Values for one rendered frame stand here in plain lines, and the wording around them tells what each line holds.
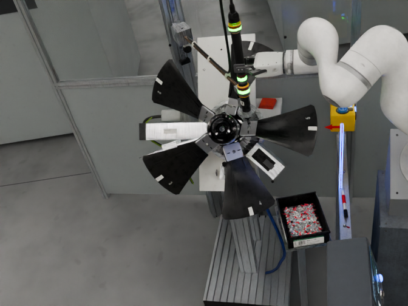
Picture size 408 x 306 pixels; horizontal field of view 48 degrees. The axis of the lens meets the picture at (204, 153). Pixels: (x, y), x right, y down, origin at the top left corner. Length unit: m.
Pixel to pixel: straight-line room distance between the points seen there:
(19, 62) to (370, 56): 3.12
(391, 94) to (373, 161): 1.67
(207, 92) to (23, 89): 2.22
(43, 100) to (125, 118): 1.29
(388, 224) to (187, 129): 0.88
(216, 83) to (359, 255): 1.08
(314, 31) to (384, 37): 0.17
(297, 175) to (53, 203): 1.82
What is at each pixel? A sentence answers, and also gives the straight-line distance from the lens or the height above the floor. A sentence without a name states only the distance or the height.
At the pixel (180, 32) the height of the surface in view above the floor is 1.38.
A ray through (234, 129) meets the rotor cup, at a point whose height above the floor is 1.22.
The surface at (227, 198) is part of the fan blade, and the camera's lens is 1.79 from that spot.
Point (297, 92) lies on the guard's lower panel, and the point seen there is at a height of 0.86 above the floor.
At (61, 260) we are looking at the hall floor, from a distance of 3.24.
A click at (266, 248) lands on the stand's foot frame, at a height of 0.08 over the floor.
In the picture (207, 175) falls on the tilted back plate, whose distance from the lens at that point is 2.08.
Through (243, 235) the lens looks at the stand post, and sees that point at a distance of 2.44.
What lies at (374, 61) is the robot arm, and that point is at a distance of 1.17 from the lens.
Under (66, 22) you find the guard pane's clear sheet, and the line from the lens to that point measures 2.68.
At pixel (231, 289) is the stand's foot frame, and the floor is 0.08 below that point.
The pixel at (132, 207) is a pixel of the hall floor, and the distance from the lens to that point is 3.33.
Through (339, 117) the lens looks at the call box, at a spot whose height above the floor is 1.06.
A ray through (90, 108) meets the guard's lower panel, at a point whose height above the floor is 0.81.
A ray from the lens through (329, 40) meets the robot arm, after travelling 1.21.
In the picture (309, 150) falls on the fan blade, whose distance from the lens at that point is 1.74.
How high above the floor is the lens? 2.29
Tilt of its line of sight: 40 degrees down
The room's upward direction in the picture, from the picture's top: 13 degrees counter-clockwise
